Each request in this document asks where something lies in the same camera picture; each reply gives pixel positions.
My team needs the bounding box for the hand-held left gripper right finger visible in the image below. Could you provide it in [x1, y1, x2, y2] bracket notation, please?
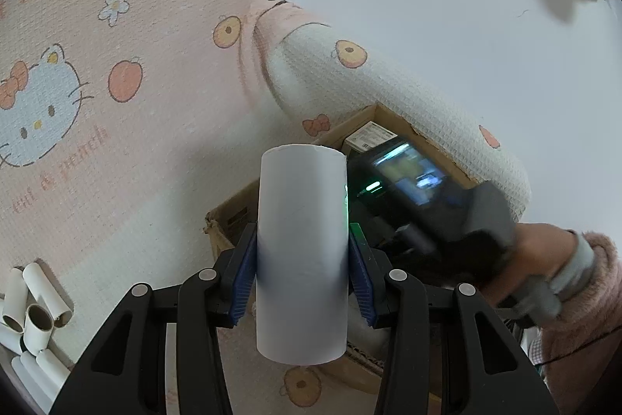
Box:
[347, 233, 559, 415]

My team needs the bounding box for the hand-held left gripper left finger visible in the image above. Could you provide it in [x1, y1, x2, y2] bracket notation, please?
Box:
[49, 221, 258, 415]

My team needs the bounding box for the brown cardboard box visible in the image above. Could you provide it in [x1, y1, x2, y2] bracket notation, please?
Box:
[203, 103, 483, 399]

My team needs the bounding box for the white toilet roll tube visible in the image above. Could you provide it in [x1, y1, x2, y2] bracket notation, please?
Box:
[255, 144, 349, 367]

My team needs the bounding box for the pile of white cardboard tubes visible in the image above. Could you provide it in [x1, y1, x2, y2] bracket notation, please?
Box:
[0, 262, 75, 408]

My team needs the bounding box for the person's right hand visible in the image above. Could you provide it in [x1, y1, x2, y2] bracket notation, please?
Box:
[486, 222, 579, 300]

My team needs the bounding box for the small labelled carton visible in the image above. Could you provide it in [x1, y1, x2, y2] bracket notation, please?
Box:
[343, 120, 396, 154]

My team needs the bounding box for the pink cartoon cat printed blanket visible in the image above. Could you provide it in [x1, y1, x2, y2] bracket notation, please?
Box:
[0, 0, 531, 415]

